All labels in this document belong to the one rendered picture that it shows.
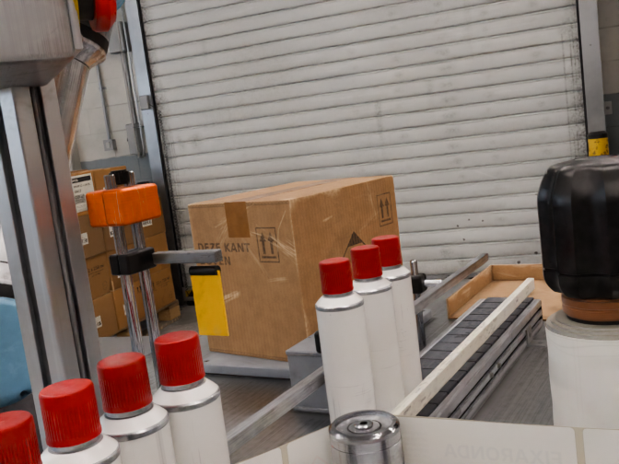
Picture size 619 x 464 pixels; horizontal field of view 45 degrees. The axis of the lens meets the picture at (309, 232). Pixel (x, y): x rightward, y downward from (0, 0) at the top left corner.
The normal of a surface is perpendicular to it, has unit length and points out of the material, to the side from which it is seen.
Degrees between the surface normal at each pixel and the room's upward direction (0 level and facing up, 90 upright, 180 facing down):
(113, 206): 90
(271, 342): 90
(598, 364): 90
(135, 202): 90
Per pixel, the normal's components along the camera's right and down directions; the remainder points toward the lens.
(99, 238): 0.96, -0.05
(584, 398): -0.72, 0.20
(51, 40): 0.43, 0.07
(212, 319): -0.49, 0.18
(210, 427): 0.75, 0.00
